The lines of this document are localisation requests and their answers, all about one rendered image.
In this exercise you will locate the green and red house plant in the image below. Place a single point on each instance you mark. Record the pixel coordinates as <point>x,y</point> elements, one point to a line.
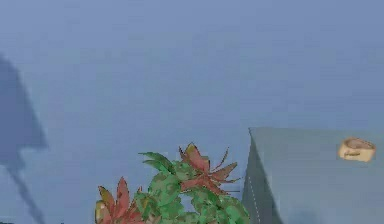
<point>166,190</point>

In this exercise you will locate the tan round bowl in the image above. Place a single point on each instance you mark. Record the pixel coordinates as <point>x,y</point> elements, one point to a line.
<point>356,150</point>

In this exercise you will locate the grey chest of drawers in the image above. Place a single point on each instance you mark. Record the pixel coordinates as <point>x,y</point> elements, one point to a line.
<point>316,186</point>

